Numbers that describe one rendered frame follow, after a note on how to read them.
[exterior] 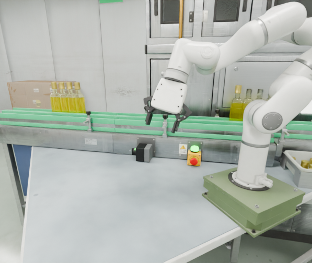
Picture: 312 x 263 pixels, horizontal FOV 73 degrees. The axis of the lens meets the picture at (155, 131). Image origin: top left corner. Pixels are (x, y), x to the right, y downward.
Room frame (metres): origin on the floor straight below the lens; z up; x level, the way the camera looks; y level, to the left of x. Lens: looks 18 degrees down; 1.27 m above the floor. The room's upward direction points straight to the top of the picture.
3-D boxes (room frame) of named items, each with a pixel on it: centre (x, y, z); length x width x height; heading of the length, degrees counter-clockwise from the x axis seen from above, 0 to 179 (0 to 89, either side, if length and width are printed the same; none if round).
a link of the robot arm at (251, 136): (0.72, -0.37, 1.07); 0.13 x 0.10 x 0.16; 172
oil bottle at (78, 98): (1.39, 0.51, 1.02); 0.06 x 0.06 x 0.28; 78
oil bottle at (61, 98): (1.42, 0.62, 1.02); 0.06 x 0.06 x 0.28; 78
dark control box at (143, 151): (1.10, 0.07, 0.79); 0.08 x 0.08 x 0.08; 78
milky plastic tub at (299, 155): (0.90, -0.74, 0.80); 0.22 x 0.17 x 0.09; 168
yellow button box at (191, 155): (1.05, -0.21, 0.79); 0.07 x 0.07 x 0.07; 78
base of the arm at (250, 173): (0.72, -0.38, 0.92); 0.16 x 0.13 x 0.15; 33
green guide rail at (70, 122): (1.20, 0.24, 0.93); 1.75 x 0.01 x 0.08; 78
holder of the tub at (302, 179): (0.93, -0.74, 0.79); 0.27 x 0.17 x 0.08; 168
